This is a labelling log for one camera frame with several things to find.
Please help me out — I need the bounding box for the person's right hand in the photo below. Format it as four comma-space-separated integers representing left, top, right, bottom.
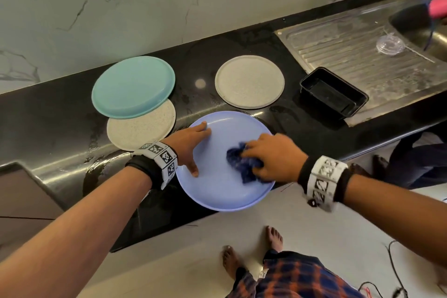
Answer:
241, 133, 310, 183

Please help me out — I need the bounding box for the person's left hand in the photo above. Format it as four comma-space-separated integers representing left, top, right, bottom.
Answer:
162, 122, 212, 178

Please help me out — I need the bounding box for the blue striped cloth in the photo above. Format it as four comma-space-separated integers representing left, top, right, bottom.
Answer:
225, 142, 265, 185

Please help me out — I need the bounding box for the speckled white plate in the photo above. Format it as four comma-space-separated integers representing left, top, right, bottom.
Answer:
214, 54, 286, 110
106, 99, 177, 152

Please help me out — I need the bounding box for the lavender plate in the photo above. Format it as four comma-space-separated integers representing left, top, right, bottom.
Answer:
175, 110, 277, 213

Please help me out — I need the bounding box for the teal plate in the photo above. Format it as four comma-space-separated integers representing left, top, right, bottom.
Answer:
91, 55, 177, 120

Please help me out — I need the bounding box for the person's right forearm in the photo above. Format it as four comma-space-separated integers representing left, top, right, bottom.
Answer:
342, 174, 447, 267

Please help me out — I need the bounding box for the person's left forearm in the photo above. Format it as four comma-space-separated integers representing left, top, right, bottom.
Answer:
0, 166, 153, 298

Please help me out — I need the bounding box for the person's right foot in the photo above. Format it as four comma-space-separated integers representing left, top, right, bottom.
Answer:
265, 225, 284, 253

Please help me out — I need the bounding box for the person's foot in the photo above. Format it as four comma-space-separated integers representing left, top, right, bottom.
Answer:
265, 225, 284, 253
222, 244, 242, 281

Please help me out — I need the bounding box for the person's left foot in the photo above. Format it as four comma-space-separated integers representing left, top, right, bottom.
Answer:
222, 244, 242, 281

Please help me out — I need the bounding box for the black plastic tray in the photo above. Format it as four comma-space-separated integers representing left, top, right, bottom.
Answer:
299, 67, 370, 119

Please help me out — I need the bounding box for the blue orange plaid shirt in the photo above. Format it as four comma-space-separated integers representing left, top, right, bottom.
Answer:
227, 250, 364, 298

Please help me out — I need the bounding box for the steel sink drainboard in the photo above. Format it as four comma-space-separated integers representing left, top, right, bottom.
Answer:
274, 0, 447, 128

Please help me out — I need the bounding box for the clear plastic lid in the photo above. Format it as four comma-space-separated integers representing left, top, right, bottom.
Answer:
376, 33, 406, 56

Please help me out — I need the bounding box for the brown lower drawer unit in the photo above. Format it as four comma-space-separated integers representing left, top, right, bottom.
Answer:
0, 162, 67, 246

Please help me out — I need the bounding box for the thin grey stick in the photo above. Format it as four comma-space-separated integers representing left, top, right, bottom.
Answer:
405, 46, 437, 65

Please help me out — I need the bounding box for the red bear cup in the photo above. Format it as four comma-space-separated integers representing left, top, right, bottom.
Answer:
427, 0, 447, 20

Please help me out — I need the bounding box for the black floor cable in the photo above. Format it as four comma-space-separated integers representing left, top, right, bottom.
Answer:
358, 240, 409, 298

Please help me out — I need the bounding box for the blue hose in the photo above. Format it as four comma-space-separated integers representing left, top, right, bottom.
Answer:
413, 0, 437, 51

